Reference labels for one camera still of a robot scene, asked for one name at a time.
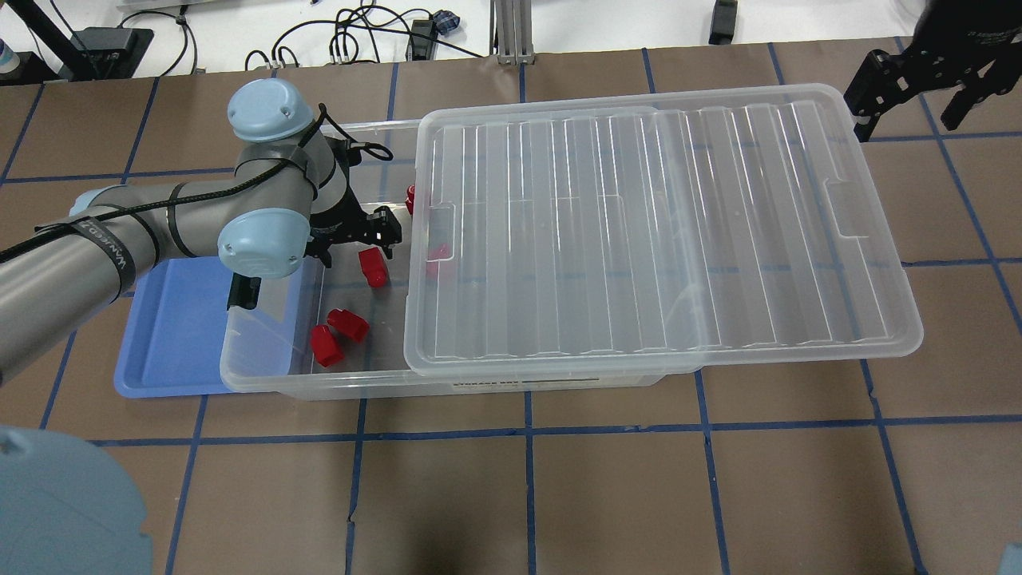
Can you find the clear plastic box lid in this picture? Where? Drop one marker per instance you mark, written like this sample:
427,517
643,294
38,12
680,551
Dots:
651,234

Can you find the black power adapter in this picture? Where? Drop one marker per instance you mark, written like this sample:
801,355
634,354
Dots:
724,19

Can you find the clear plastic storage box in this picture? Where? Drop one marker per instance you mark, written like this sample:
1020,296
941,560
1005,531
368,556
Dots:
376,368

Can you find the black box latch handle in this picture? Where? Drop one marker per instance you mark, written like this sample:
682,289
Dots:
243,292

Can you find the red block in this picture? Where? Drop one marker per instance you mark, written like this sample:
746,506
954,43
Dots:
348,324
373,266
438,261
325,347

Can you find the blue plastic tray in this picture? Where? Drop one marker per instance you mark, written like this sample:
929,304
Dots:
183,339

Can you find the red block far corner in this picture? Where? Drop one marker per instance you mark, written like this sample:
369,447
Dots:
410,199

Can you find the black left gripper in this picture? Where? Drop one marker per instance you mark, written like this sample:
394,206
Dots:
330,209

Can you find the aluminium frame post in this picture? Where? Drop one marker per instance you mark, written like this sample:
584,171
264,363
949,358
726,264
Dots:
511,32

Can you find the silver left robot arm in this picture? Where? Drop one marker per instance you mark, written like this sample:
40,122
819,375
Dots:
289,199

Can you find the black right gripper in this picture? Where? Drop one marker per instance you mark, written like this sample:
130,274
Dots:
960,32

